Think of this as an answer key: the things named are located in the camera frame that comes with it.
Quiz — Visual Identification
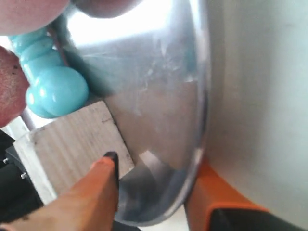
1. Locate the red toy apple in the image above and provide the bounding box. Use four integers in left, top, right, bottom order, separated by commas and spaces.
0, 47, 29, 127

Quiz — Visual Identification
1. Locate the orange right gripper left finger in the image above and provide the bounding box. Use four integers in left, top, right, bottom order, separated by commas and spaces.
0, 152, 119, 231

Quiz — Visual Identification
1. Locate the light wooden block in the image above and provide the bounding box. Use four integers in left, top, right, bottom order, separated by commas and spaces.
13, 101, 135, 205

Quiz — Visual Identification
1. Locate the turquoise toy bone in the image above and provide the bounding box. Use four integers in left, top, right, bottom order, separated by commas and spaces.
8, 28, 89, 119

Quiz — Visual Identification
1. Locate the round silver metal plate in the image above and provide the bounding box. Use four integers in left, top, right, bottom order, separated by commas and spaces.
52, 0, 210, 226

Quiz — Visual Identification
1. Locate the pink toy peach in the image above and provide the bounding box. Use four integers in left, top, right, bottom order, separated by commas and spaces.
0, 0, 69, 36

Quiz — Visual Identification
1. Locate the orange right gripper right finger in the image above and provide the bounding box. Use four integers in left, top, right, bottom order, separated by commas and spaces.
185, 158, 308, 231

